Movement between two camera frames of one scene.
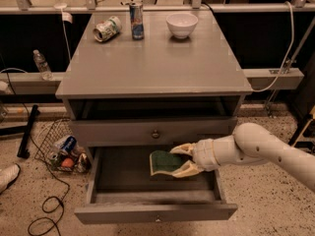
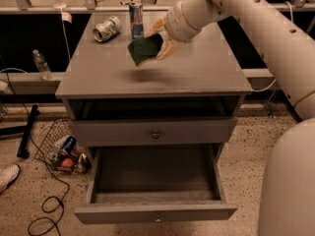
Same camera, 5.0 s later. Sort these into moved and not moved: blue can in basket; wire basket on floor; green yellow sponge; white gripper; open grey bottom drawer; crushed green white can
Moved: white gripper; green yellow sponge
Not moved: open grey bottom drawer; crushed green white can; wire basket on floor; blue can in basket
